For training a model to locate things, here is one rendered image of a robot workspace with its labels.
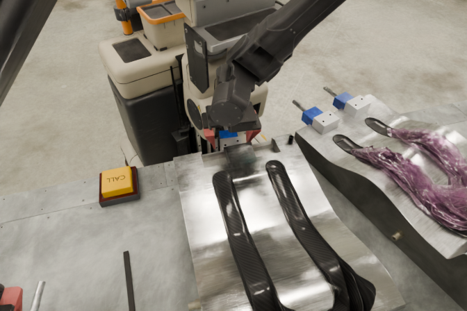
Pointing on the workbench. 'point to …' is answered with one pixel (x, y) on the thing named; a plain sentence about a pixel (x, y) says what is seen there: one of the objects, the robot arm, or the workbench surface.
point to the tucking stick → (128, 281)
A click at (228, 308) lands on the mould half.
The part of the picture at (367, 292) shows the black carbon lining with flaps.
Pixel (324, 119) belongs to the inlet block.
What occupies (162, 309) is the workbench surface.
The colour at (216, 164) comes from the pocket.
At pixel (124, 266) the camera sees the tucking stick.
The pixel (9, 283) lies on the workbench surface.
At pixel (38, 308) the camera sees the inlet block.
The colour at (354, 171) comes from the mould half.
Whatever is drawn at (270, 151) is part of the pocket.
